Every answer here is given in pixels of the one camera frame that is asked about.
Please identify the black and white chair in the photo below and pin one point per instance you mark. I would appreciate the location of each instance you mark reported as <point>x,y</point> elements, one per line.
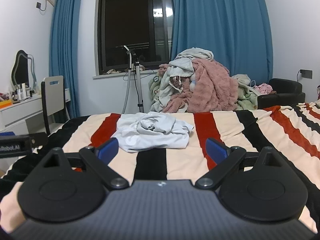
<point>53,92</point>

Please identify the pale green cloth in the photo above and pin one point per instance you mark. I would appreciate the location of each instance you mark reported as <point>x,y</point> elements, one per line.
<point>246,97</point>

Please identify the pink fleece blanket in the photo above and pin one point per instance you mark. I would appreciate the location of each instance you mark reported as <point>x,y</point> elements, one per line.
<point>212,87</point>

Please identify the small wall socket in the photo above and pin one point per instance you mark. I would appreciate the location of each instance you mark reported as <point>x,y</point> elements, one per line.
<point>38,5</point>

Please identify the cream grey cloth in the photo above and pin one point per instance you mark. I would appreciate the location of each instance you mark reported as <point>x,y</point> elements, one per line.
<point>195,53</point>

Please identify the striped fleece blanket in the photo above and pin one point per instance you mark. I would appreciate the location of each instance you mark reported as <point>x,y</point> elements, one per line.
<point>250,130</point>

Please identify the orange tray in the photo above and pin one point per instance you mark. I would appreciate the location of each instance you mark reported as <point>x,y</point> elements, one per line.
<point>5,103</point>

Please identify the blue curtain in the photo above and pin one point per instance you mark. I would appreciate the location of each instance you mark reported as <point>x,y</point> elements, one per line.
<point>225,17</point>
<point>65,42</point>

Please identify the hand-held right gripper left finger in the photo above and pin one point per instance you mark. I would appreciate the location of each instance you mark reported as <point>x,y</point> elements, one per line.
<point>108,148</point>

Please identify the wavy vanity mirror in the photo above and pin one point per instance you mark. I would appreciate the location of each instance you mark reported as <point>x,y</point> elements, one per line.
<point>21,67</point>

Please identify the grey hoodie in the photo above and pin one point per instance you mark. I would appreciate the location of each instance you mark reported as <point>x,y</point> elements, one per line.
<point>181,67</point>

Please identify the white dresser desk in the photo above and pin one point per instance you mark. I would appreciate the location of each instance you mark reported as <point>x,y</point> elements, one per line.
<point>20,107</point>

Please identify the pink cloth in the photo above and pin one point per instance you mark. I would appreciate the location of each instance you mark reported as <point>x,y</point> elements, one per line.
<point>263,88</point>

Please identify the black wall outlet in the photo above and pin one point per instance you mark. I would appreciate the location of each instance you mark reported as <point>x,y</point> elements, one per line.
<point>306,73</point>

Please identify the windowsill clutter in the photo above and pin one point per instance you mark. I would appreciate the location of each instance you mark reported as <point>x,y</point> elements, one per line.
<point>112,71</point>

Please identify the green patterned fleece blanket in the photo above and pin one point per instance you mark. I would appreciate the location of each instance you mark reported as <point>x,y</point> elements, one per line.
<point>156,92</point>

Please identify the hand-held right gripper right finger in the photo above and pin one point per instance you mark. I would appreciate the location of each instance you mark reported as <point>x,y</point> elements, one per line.
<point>216,151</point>

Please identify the black armchair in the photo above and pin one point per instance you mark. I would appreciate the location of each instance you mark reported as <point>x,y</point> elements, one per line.
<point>282,95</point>

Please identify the garment steamer stand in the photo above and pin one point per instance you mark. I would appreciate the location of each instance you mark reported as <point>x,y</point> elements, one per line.
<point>137,80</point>

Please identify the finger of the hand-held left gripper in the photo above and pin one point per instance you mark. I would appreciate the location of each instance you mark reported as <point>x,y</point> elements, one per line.
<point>39,139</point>

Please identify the white t-shirt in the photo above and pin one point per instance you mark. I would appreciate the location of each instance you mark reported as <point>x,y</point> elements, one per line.
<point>150,135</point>

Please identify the white bottle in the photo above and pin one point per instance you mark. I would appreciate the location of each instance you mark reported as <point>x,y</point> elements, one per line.
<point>24,90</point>

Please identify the dark window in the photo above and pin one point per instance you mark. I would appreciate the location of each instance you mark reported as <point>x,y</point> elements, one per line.
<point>125,17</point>

